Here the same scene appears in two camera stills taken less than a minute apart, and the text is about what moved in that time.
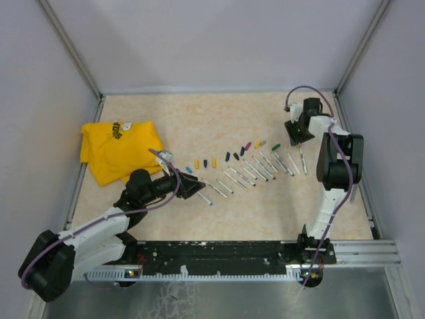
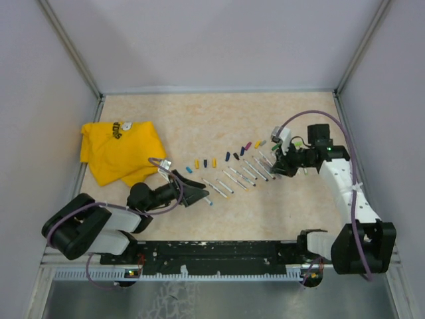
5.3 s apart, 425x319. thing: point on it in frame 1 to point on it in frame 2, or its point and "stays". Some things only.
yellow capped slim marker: x=278 y=172 stays
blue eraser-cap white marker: x=226 y=187 stays
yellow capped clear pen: x=236 y=181 stays
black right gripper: x=295 y=139 to x=282 y=165
